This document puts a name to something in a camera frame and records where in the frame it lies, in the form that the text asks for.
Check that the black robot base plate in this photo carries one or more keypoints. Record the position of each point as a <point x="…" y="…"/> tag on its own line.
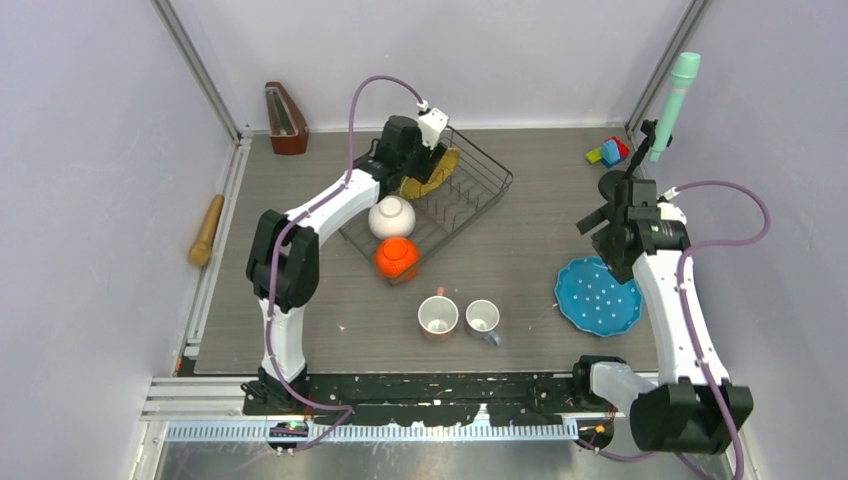
<point x="435" y="400"/>

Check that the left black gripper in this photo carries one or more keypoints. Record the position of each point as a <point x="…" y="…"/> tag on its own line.
<point x="429" y="158"/>

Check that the wooden rolling pin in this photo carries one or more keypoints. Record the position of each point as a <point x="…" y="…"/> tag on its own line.
<point x="201" y="250"/>

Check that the white bowl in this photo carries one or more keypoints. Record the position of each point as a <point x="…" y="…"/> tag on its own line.
<point x="392" y="217"/>

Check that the colourful toy blocks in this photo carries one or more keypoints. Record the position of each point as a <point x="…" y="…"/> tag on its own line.
<point x="612" y="152"/>

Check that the mint green microphone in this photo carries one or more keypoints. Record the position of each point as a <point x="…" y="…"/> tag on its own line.
<point x="683" y="75"/>

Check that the white mug red handle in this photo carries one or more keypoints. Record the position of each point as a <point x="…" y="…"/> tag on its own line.
<point x="438" y="316"/>

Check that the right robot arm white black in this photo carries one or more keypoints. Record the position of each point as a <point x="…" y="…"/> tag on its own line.
<point x="695" y="407"/>

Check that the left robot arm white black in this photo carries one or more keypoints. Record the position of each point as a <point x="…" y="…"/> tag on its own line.
<point x="283" y="264"/>

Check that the brown wooden metronome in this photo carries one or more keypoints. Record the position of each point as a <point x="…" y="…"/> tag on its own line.
<point x="289" y="131"/>

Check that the black wire dish rack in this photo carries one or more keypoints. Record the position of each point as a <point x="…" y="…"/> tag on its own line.
<point x="478" y="182"/>

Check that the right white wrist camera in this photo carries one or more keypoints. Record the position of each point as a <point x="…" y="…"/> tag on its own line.
<point x="668" y="210"/>

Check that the white mug grey handle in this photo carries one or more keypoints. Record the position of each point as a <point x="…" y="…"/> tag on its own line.
<point x="482" y="318"/>

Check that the orange bowl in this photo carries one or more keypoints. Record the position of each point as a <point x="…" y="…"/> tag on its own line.
<point x="397" y="258"/>

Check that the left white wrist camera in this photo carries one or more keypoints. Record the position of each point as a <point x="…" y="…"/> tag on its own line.
<point x="431" y="122"/>

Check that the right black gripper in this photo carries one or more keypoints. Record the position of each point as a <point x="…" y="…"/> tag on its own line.
<point x="616" y="263"/>

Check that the blue polka dot plate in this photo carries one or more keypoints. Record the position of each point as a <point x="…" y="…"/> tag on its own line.
<point x="594" y="301"/>

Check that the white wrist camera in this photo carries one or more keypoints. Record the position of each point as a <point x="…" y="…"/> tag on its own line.
<point x="431" y="122"/>
<point x="668" y="210"/>

